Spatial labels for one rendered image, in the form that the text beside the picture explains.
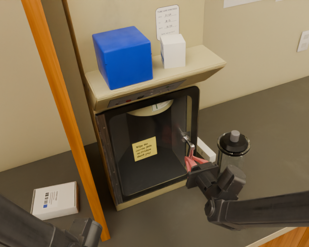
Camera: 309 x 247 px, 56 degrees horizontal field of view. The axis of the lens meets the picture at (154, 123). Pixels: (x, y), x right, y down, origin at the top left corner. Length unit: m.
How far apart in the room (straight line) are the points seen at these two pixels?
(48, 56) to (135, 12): 0.23
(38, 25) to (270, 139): 1.09
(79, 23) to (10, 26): 0.48
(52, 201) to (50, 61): 0.66
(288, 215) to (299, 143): 0.84
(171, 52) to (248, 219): 0.40
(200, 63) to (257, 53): 0.91
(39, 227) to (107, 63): 0.32
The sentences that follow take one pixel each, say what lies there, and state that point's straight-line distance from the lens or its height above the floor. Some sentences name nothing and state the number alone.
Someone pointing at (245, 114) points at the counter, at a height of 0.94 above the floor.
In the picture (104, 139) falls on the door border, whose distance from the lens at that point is 0.82.
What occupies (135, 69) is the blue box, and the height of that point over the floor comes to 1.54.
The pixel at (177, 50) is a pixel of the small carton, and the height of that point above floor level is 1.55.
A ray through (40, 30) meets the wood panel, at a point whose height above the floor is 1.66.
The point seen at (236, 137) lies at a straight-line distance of 0.97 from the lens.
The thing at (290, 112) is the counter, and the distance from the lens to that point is 1.58.
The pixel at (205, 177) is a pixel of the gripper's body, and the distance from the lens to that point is 0.87.
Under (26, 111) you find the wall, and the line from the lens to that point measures 1.25.
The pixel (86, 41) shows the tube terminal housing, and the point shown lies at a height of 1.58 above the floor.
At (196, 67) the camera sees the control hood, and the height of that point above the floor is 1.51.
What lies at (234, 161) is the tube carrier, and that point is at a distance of 1.00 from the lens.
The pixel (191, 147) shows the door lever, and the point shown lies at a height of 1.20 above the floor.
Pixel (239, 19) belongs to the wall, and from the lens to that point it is 1.43.
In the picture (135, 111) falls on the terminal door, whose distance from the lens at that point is 0.79.
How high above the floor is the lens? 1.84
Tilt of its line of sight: 39 degrees down
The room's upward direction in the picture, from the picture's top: 4 degrees counter-clockwise
